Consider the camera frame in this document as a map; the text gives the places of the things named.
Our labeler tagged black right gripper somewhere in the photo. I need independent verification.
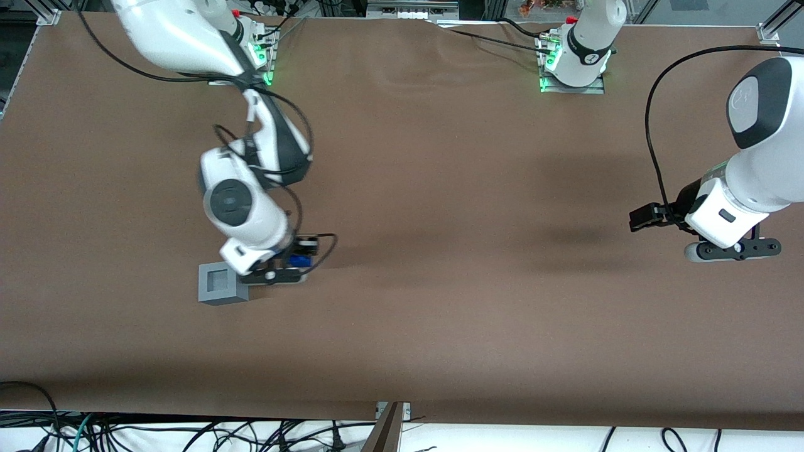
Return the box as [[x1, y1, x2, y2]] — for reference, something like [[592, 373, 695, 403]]
[[275, 235, 320, 271]]

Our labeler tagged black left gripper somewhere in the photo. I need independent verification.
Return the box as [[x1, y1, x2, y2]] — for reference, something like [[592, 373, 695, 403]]
[[629, 179, 715, 234]]

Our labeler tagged gray square base block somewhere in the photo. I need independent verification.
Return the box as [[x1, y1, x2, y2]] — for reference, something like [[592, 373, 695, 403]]
[[198, 262, 250, 307]]

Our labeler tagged brown table cover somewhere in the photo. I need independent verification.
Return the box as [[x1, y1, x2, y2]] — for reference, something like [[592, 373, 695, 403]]
[[0, 11, 804, 434]]

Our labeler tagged white power strip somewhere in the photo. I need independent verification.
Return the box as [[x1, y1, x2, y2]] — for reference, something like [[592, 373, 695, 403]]
[[367, 0, 460, 21]]

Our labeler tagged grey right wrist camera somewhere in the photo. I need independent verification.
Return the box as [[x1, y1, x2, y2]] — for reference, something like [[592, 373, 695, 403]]
[[241, 266, 309, 286]]

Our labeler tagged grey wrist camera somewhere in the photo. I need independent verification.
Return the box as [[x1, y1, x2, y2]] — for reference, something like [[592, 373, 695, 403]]
[[683, 237, 782, 263], [241, 266, 309, 286]]

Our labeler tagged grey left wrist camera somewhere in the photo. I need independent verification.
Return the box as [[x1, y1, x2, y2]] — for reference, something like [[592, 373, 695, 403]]
[[683, 237, 782, 263]]

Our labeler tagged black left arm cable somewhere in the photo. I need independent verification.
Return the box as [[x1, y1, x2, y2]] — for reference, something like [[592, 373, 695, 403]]
[[644, 45, 804, 217]]

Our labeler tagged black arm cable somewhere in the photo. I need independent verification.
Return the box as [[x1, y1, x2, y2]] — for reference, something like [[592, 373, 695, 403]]
[[644, 45, 804, 217], [74, 0, 340, 278]]

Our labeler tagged metal corner bracket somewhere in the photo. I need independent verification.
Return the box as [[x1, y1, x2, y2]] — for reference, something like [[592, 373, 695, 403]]
[[375, 401, 413, 421]]

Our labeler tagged aluminium frame post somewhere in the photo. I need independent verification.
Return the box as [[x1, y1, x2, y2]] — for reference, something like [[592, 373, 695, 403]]
[[361, 402, 405, 452]]

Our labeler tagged black table cable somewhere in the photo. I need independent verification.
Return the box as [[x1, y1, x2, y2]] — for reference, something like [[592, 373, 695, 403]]
[[447, 29, 555, 53], [499, 18, 555, 41]]

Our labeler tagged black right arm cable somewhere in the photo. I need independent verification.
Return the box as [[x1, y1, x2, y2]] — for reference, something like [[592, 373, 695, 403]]
[[74, 0, 340, 278]]

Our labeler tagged teal floor cable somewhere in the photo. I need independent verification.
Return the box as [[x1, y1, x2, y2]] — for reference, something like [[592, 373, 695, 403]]
[[60, 412, 96, 452]]

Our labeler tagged black floor cable loop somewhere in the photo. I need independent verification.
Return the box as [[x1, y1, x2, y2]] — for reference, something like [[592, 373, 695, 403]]
[[0, 380, 62, 452]]

